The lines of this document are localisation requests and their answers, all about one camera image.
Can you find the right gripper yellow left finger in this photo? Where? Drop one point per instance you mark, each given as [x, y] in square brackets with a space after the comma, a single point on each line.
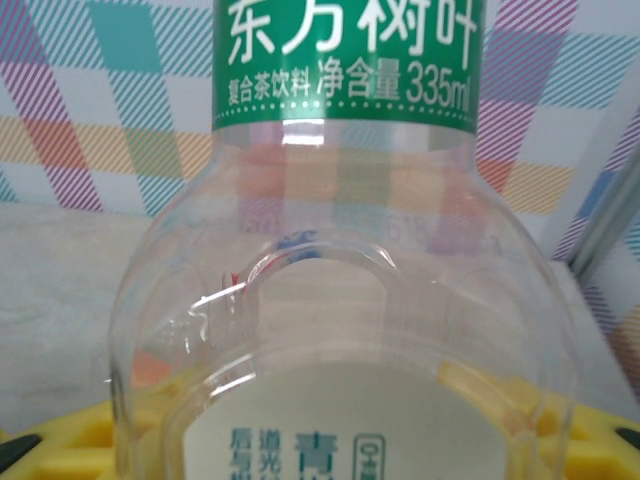
[65, 450]

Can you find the green neck white label bottle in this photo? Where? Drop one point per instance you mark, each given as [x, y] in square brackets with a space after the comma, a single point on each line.
[345, 65]

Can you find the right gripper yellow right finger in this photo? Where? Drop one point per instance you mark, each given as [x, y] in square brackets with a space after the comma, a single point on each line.
[605, 450]

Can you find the aluminium right rear post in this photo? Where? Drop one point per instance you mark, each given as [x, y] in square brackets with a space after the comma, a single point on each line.
[600, 210]

